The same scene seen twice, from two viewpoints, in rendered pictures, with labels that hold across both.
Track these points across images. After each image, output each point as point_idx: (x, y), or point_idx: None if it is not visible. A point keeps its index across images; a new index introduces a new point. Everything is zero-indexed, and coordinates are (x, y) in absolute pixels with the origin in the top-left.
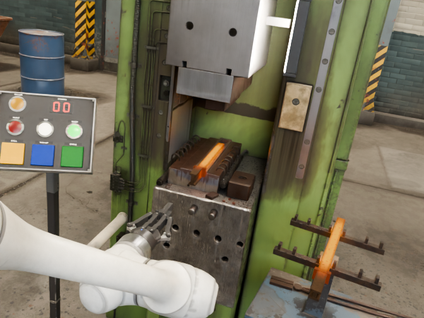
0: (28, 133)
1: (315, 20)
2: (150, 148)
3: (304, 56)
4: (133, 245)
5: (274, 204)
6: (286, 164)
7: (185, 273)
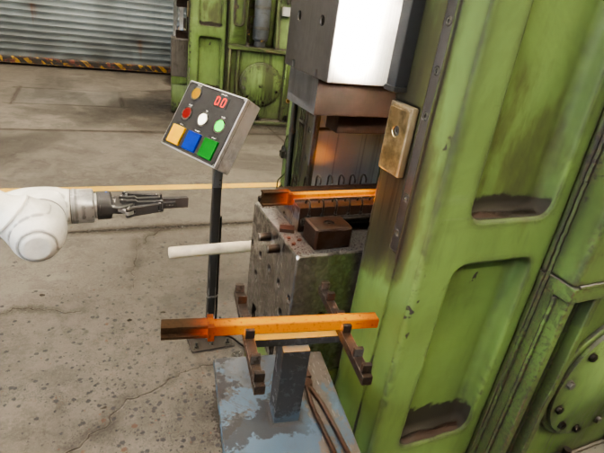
0: (191, 119)
1: (432, 4)
2: (299, 171)
3: (416, 62)
4: (72, 192)
5: (368, 278)
6: (384, 226)
7: (17, 206)
